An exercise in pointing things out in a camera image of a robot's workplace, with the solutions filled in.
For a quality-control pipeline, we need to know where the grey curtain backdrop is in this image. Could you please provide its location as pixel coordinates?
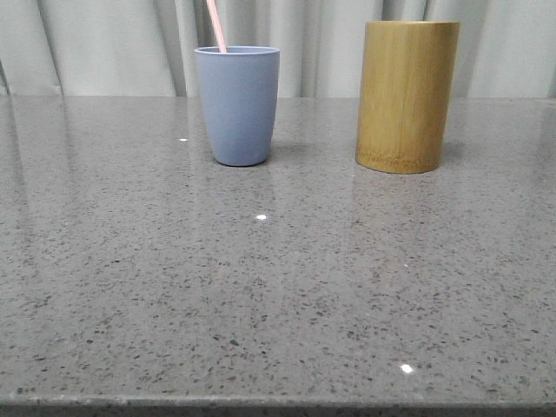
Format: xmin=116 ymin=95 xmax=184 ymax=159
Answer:
xmin=1 ymin=1 xmax=555 ymax=97

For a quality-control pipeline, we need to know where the bamboo cylinder holder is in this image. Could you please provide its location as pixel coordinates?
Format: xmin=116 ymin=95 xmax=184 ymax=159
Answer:
xmin=355 ymin=21 xmax=460 ymax=174

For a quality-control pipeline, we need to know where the blue plastic cup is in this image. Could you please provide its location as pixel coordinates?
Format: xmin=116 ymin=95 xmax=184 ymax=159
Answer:
xmin=195 ymin=46 xmax=280 ymax=167

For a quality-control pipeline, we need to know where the pink chopstick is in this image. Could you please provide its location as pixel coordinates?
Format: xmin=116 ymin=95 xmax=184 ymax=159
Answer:
xmin=206 ymin=0 xmax=228 ymax=54

